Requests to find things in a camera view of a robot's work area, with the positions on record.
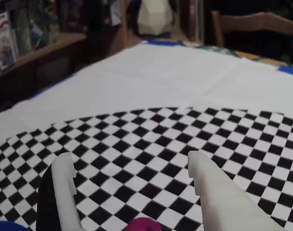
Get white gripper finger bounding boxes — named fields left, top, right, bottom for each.
left=187, top=150, right=286, bottom=231
left=35, top=152, right=83, bottom=231

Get pink ball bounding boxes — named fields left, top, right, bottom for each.
left=125, top=217, right=162, bottom=231

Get white printed game box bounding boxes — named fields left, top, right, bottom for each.
left=0, top=12, right=20, bottom=71

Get blue round bowl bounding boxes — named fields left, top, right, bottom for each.
left=0, top=220, right=29, bottom=231

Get black white checkered cloth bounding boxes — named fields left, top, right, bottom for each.
left=0, top=40, right=293, bottom=231

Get low wooden side shelf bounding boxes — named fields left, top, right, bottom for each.
left=0, top=32, right=88, bottom=116

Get blue tape strip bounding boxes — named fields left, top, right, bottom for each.
left=146, top=39, right=181, bottom=48
left=278, top=65, right=293, bottom=78

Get colourful patterned tablecloth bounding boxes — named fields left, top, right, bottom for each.
left=182, top=40, right=293, bottom=73

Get brown wooden chair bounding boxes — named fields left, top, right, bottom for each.
left=211, top=11, right=293, bottom=60

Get upright thin red books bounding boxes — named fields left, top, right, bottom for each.
left=182, top=0, right=205, bottom=42

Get white faceted penguin figure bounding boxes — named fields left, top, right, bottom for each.
left=137, top=0, right=175, bottom=36

